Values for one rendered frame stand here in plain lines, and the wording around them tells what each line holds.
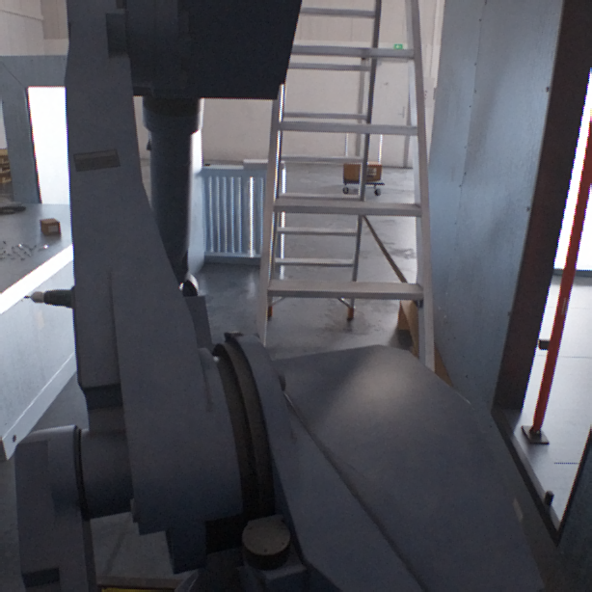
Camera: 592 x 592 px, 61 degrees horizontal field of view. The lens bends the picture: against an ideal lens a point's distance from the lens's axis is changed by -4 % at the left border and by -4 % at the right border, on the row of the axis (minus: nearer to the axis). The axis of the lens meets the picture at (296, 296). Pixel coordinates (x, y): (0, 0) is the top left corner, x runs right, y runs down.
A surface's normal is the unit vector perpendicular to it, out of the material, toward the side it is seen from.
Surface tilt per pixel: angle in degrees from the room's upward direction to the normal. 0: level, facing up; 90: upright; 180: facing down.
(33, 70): 90
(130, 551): 0
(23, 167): 90
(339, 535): 25
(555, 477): 0
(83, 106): 48
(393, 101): 90
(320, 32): 90
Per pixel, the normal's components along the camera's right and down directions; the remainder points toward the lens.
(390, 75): -0.06, 0.36
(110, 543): 0.03, -0.93
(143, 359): 0.21, -0.59
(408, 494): 0.12, -0.80
